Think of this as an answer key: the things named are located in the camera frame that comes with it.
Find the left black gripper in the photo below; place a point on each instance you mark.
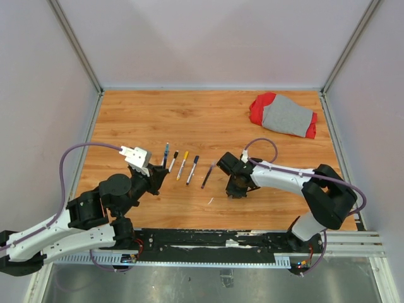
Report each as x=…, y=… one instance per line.
x=157, y=175

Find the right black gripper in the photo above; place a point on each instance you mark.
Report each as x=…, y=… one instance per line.
x=237, y=193

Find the purple marker pen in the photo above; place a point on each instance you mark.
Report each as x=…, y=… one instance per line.
x=212, y=166

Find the white whiteboard marker pen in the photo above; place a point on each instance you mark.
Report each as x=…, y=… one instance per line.
x=173, y=161

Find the white marker yellow end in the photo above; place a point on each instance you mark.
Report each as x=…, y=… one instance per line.
x=182, y=165

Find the white blue marker pen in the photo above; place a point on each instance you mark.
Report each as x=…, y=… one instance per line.
x=192, y=170

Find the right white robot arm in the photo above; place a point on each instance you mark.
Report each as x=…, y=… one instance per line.
x=330, y=199

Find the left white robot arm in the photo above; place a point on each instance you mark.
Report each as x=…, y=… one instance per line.
x=94, y=220

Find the red and grey cloth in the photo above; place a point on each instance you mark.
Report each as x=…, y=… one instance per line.
x=281, y=114

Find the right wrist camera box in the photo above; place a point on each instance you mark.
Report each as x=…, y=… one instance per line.
x=244, y=156

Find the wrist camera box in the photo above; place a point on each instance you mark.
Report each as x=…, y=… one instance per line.
x=244, y=156
x=137, y=158

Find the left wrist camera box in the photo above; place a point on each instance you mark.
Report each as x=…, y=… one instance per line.
x=137, y=158

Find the black mounting base rail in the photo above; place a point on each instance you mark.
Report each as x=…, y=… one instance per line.
x=219, y=246

